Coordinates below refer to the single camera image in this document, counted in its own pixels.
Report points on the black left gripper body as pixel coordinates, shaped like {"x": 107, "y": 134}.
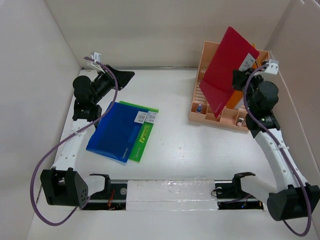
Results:
{"x": 103, "y": 85}

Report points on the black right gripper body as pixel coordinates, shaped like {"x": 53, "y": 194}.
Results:
{"x": 253, "y": 84}

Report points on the orange folder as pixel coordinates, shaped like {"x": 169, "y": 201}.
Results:
{"x": 238, "y": 95}

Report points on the red folder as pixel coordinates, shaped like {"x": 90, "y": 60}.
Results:
{"x": 234, "y": 53}

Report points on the blue folder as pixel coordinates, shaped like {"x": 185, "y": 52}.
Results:
{"x": 117, "y": 132}

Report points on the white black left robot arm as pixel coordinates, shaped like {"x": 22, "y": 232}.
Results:
{"x": 62, "y": 184}

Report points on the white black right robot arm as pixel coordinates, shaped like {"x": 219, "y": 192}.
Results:
{"x": 292, "y": 197}

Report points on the peach plastic file organizer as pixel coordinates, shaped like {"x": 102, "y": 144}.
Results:
{"x": 228, "y": 117}

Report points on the green folder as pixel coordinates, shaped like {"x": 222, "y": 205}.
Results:
{"x": 144, "y": 133}

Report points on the blue cap glue bottle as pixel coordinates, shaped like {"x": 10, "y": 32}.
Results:
{"x": 199, "y": 108}

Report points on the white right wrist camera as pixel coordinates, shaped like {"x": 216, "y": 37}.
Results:
{"x": 272, "y": 67}

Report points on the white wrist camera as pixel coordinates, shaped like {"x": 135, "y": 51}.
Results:
{"x": 272, "y": 67}
{"x": 96, "y": 57}

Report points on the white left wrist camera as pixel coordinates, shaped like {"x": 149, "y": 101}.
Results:
{"x": 96, "y": 57}

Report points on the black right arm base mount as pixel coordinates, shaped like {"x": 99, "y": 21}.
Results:
{"x": 230, "y": 196}

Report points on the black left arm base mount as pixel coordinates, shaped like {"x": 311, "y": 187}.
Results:
{"x": 110, "y": 195}

